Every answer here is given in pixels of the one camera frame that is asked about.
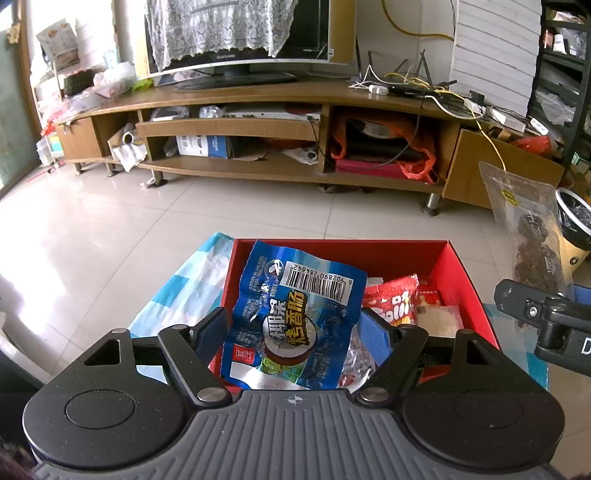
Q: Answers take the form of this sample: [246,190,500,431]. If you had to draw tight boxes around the white plastic bags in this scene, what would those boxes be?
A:
[92,62,137,97]

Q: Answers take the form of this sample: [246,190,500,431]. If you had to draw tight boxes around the black metal shelf rack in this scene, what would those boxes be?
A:
[531,0,591,185]

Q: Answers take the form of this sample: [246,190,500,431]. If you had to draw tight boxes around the black router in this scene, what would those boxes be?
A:
[367,48,458,95]

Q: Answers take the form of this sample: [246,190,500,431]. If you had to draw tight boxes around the red cardboard box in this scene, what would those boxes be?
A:
[208,239,502,393]

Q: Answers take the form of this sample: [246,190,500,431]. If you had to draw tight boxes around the clear packet of dark snack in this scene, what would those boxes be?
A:
[479,161,578,296]

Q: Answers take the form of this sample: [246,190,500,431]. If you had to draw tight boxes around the wall calendar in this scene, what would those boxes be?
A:
[36,18,79,70]

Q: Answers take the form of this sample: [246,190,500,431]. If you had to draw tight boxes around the crumpled white paper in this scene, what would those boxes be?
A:
[108,127,148,172]

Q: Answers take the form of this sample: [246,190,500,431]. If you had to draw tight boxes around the orange plastic bag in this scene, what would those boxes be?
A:
[329,115,438,185]

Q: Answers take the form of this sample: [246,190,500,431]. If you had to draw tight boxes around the silver media player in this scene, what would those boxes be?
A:
[222,104,321,118]

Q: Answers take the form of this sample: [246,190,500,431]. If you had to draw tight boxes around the flat screen television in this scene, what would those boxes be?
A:
[145,0,358,90]

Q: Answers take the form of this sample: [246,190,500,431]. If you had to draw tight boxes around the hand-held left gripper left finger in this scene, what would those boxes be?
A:
[85,307,233,408]

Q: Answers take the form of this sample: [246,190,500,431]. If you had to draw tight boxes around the yellow cable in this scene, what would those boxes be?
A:
[381,0,513,185]

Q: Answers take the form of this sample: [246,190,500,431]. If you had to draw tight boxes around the blue white checked tablecloth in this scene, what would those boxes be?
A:
[128,232,550,402]

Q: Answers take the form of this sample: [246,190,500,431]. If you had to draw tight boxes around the red plastic bag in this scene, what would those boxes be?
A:
[512,134,552,153]

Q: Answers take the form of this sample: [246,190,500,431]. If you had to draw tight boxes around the red candy packet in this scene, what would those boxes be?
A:
[362,273,421,326]

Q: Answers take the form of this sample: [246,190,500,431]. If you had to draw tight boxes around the red flat box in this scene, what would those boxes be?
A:
[335,159,416,178]

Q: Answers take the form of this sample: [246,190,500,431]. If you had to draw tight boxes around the white blue carton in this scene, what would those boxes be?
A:
[177,135,232,159]

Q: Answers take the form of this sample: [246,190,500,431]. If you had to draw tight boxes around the round pastry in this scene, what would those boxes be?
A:
[416,305,465,330]

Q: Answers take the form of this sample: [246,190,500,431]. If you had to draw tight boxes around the plastic drawer unit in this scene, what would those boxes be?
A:
[36,136,63,164]

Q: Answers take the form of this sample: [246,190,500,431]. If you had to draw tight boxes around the blue sausage packet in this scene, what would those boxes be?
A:
[220,239,369,392]

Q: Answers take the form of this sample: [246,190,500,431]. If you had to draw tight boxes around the stack of white boards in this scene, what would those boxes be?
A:
[450,0,543,118]

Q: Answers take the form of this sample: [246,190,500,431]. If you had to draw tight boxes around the yellow waste bin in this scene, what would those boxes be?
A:
[554,187,591,287]

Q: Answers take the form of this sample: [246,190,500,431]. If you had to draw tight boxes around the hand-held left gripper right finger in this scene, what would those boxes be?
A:
[356,307,502,408]

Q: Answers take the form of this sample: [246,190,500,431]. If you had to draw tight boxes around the wooden TV stand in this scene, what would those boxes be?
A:
[54,80,566,215]

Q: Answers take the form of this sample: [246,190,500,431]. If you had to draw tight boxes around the white lace cloth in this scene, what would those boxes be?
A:
[147,0,296,71]

